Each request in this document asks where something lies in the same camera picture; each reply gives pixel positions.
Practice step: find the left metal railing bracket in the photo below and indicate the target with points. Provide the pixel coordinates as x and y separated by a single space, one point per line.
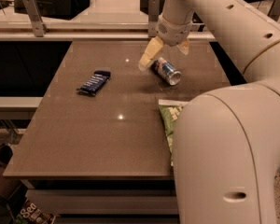
38 26

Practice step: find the metal railing bracket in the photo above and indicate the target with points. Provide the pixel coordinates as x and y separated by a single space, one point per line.
153 14
274 12
38 26

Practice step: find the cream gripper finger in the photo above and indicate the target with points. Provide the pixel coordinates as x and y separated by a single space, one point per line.
153 48
184 47

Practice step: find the blue silver redbull can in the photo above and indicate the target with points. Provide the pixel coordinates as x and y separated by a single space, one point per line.
166 71

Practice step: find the middle metal railing bracket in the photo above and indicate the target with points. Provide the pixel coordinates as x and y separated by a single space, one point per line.
153 14

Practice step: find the magazine on lower shelf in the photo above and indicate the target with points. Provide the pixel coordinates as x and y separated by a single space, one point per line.
31 214

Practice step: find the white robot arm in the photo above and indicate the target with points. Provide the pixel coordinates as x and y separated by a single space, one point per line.
227 141

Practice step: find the dark blue snack bar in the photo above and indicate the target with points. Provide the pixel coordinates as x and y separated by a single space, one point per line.
95 82

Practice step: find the green chip bag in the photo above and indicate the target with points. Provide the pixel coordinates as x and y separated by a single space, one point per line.
170 111

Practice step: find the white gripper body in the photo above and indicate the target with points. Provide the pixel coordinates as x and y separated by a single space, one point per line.
174 33

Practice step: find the right metal railing bracket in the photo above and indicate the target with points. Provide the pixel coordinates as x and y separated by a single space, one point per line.
274 12

